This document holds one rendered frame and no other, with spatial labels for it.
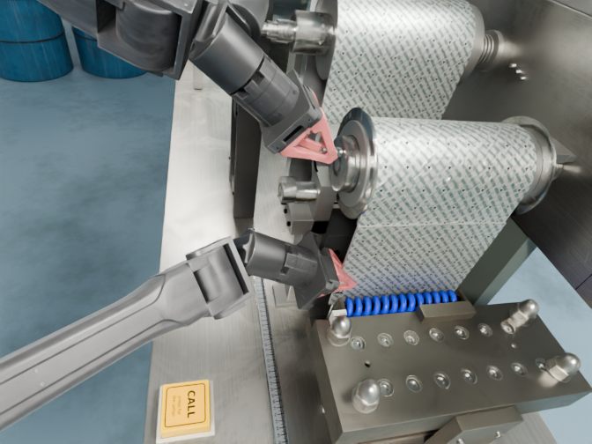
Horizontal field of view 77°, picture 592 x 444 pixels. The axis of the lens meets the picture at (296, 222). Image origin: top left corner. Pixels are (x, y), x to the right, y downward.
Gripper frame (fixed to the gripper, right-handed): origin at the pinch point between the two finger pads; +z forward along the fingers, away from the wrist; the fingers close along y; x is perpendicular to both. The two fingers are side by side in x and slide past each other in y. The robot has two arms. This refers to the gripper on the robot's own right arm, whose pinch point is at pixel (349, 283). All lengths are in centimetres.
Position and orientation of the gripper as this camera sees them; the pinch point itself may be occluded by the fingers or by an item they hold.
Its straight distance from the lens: 60.4
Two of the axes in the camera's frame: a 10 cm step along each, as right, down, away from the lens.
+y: 1.9, 7.1, -6.8
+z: 7.9, 3.1, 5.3
